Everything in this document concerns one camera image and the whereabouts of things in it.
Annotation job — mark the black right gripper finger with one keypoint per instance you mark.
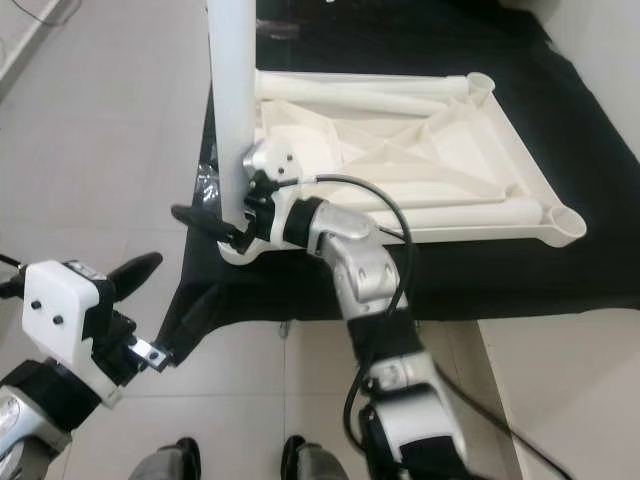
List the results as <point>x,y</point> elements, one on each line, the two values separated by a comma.
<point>210,226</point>

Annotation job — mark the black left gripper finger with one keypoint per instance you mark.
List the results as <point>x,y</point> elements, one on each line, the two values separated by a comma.
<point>190,318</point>
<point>138,272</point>

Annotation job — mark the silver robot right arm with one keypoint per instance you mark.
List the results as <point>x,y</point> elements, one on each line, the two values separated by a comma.
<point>360,265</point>

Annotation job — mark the silver robot left leg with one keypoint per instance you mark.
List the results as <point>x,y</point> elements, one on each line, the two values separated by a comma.
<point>160,468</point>

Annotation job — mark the silver robot leg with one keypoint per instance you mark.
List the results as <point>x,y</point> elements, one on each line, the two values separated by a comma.
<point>160,468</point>
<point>325,468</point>

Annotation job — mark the black robot right foot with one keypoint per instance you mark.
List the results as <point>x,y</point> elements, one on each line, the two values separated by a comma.
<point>291,458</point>

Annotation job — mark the silver robot right leg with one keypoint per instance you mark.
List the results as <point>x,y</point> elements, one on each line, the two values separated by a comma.
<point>325,468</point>

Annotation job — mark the black table cloth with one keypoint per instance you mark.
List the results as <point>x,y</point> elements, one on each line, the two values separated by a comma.
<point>510,270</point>

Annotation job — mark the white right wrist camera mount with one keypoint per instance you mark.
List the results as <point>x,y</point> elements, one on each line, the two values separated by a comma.
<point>275,158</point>

